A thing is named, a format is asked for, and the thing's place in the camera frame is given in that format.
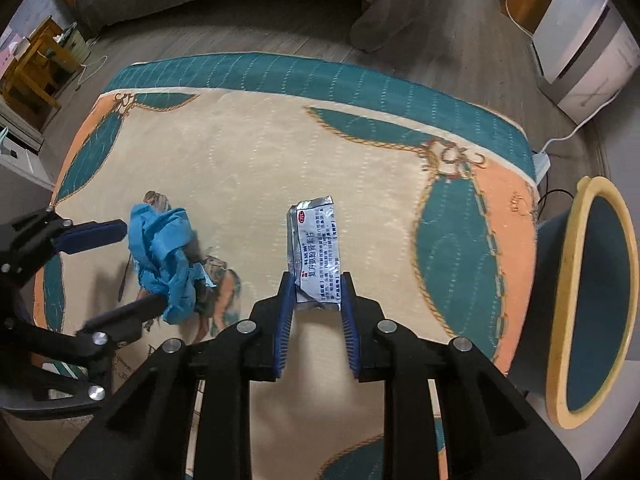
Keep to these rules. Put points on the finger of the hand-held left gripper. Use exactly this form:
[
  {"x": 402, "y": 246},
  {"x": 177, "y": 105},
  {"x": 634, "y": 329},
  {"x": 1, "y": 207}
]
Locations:
[
  {"x": 120, "y": 317},
  {"x": 95, "y": 235}
]

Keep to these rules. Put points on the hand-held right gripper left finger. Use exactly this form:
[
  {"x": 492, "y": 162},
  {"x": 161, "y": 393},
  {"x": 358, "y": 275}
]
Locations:
[{"x": 220, "y": 400}]

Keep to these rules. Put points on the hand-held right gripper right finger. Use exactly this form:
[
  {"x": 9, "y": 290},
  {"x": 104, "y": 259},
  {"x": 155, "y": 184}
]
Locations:
[{"x": 425, "y": 400}]

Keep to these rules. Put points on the blue glove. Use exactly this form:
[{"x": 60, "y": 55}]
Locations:
[{"x": 165, "y": 250}]

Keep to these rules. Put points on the silver medicine sachet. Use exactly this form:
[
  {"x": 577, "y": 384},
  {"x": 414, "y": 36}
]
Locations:
[{"x": 315, "y": 250}]

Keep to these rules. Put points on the teal bin with yellow rim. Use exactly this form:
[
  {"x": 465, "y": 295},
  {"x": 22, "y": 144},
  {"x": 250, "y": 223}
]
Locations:
[{"x": 595, "y": 310}]

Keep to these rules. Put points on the white low shelf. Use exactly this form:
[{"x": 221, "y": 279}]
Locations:
[{"x": 22, "y": 150}]

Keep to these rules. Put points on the wooden nightstand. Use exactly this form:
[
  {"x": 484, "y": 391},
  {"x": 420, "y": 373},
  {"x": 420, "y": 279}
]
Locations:
[{"x": 35, "y": 65}]

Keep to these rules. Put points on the pale green container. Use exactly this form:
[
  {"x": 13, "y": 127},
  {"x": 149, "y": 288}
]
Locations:
[{"x": 75, "y": 41}]

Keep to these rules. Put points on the teal orange patterned mat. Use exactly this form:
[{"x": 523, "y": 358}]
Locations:
[{"x": 300, "y": 135}]

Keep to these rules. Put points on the white power adapter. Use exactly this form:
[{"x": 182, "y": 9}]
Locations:
[{"x": 541, "y": 166}]

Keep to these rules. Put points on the white air purifier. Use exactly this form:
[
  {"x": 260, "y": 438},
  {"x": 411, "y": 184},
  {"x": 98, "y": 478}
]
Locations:
[{"x": 580, "y": 45}]

